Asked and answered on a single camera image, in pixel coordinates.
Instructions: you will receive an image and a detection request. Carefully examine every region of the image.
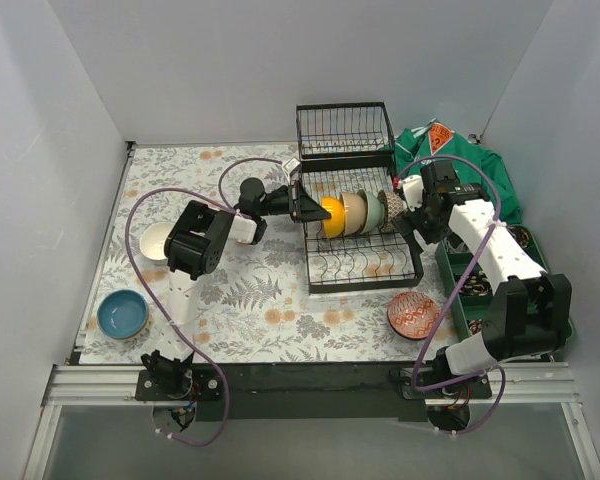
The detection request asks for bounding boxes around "cream bowl with yellow stripe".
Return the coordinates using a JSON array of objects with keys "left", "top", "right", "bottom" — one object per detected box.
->
[{"left": 321, "top": 196, "right": 346, "bottom": 238}]

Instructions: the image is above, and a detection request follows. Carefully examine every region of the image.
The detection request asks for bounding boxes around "brown patterned bowl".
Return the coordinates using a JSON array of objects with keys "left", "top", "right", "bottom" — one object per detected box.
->
[{"left": 377, "top": 190, "right": 405, "bottom": 233}]

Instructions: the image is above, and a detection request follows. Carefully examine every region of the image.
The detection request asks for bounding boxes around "mint green bowl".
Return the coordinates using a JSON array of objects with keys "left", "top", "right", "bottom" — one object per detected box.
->
[{"left": 357, "top": 189, "right": 385, "bottom": 234}]

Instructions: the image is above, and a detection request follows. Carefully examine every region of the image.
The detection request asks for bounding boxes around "black wire dish rack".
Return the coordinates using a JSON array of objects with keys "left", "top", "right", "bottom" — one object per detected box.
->
[{"left": 296, "top": 101, "right": 423, "bottom": 294}]

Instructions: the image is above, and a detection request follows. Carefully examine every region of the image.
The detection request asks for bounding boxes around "orange patterned bowl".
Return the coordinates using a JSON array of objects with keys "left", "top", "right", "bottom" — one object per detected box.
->
[{"left": 387, "top": 291, "right": 440, "bottom": 340}]

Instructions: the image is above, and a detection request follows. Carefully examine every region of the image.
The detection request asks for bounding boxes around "white ribbed bowl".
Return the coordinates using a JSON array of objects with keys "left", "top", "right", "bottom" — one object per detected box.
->
[{"left": 139, "top": 222, "right": 174, "bottom": 263}]

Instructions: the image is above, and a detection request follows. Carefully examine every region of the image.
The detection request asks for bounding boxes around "blue bowl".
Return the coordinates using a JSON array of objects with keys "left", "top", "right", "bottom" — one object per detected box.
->
[{"left": 96, "top": 289, "right": 149, "bottom": 340}]

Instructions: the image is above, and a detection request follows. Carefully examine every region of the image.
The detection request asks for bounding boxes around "cream ceramic bowl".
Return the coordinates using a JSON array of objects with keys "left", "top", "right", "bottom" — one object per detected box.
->
[{"left": 340, "top": 192, "right": 366, "bottom": 236}]

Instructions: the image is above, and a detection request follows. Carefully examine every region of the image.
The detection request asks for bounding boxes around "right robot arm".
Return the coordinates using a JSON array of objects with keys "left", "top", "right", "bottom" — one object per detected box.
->
[{"left": 393, "top": 155, "right": 572, "bottom": 398}]

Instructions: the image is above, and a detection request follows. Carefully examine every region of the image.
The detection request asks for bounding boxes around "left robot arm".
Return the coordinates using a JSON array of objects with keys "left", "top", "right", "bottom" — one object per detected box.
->
[{"left": 142, "top": 177, "right": 331, "bottom": 400}]

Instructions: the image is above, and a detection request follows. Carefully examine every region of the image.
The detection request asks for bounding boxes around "green shirt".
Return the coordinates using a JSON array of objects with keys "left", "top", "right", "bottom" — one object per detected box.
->
[{"left": 395, "top": 119, "right": 522, "bottom": 224}]

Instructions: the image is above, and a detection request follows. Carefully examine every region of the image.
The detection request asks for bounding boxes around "green compartment tray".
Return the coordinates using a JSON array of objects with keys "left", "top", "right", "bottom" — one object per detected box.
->
[{"left": 435, "top": 224, "right": 549, "bottom": 340}]

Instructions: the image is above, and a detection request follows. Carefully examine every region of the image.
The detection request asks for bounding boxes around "floral patterned table mat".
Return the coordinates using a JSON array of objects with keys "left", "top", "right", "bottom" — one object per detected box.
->
[{"left": 80, "top": 144, "right": 458, "bottom": 364}]

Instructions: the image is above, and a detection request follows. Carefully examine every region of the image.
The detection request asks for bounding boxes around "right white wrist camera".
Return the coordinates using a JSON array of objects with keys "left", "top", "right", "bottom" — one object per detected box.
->
[{"left": 394, "top": 174, "right": 424, "bottom": 213}]

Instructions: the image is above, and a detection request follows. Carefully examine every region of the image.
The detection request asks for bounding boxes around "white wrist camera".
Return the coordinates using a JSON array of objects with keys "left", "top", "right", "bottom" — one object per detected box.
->
[
  {"left": 281, "top": 157, "right": 301, "bottom": 184},
  {"left": 394, "top": 174, "right": 424, "bottom": 213}
]

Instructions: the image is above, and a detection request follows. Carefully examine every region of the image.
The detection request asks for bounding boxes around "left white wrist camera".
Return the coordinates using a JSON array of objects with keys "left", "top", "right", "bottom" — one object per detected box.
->
[{"left": 281, "top": 157, "right": 301, "bottom": 184}]

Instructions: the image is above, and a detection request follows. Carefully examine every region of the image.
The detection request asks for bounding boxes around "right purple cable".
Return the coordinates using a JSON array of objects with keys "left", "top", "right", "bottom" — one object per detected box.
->
[{"left": 397, "top": 154, "right": 506, "bottom": 435}]

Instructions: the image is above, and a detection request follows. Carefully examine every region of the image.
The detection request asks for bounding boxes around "aluminium front rail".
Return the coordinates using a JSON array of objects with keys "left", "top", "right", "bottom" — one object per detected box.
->
[{"left": 42, "top": 362, "right": 581, "bottom": 406}]

